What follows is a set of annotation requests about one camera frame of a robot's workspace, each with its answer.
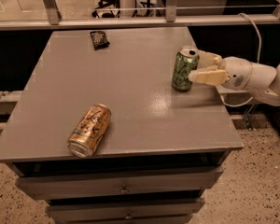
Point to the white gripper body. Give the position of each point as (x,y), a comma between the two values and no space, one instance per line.
(238,72)

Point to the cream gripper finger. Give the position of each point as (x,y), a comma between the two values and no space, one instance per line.
(209,77)
(208,60)

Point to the green soda can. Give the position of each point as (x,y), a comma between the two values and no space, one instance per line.
(186,60)

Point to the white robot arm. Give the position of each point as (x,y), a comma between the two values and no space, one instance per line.
(261,81)

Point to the orange soda can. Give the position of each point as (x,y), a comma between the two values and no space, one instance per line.
(87,136)

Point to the black snack packet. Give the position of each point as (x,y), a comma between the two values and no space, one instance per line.
(99,40)

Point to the upper grey drawer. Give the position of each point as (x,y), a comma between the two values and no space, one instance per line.
(121,183)

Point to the grey drawer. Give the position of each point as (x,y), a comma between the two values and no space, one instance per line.
(121,183)
(125,210)

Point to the black office chair base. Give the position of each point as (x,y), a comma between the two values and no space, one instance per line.
(105,3)

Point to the grey drawer cabinet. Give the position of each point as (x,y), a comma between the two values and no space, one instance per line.
(152,126)

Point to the lower grey drawer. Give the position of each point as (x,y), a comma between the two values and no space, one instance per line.
(125,210)

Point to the metal railing frame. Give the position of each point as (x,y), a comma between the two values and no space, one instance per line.
(76,14)

